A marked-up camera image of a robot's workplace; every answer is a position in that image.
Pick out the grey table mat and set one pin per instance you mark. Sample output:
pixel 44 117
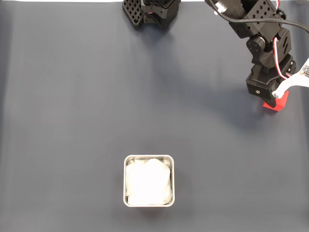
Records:
pixel 72 120

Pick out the white tissue paper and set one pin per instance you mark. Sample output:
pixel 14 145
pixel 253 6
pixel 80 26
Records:
pixel 148 181

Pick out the red cube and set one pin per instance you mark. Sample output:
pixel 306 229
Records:
pixel 281 104

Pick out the square metal box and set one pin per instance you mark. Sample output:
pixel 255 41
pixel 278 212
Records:
pixel 124 181

